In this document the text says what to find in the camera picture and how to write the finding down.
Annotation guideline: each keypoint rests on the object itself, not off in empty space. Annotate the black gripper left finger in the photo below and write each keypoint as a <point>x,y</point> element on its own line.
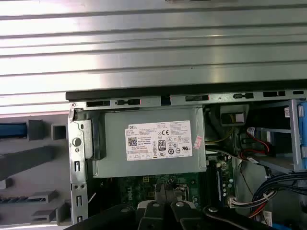
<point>148,218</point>

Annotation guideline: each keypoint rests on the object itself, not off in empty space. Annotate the blue drive cage latch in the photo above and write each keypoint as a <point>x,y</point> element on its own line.
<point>303,134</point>

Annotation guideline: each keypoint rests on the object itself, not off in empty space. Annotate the hard disk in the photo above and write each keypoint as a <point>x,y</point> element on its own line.
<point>12,130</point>

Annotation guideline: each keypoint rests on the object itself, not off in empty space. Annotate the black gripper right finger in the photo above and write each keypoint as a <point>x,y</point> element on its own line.
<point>187,218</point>

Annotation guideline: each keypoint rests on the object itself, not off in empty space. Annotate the green motherboard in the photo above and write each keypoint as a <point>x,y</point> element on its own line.
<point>134,191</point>

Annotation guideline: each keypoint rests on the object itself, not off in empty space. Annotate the grey Dell power supply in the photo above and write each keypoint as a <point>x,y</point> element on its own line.
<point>115,158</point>

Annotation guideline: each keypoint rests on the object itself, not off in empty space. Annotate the grey parts rack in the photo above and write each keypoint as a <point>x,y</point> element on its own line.
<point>31,189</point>

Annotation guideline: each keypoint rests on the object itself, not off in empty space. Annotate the metal drive cage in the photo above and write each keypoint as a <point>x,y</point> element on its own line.
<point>293,119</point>

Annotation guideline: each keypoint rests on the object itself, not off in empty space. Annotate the black open PC case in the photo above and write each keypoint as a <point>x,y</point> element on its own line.
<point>144,91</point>

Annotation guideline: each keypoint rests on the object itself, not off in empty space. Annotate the RAM stick in slot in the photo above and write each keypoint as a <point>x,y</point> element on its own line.
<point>219,187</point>

